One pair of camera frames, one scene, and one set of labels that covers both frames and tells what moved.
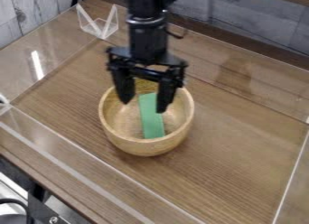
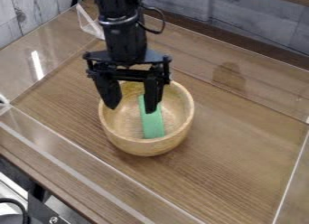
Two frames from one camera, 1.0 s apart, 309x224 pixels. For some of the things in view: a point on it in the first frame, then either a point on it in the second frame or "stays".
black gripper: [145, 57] → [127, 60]
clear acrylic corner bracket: [99, 27] stays
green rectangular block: [151, 117] stays
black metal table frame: [44, 208] stays
